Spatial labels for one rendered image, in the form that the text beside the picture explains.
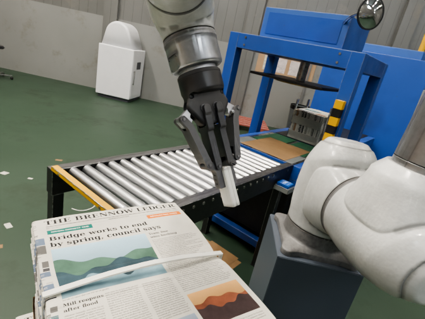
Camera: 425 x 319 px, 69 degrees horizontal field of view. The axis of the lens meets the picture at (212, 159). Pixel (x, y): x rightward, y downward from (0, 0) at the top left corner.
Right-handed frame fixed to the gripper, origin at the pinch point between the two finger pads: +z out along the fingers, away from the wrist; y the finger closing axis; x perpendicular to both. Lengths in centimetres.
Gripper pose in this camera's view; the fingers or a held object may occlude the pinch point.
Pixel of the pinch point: (226, 186)
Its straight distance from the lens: 53.8
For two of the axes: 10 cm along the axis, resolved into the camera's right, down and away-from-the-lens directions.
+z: 2.5, 9.7, 0.8
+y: -8.0, 2.5, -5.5
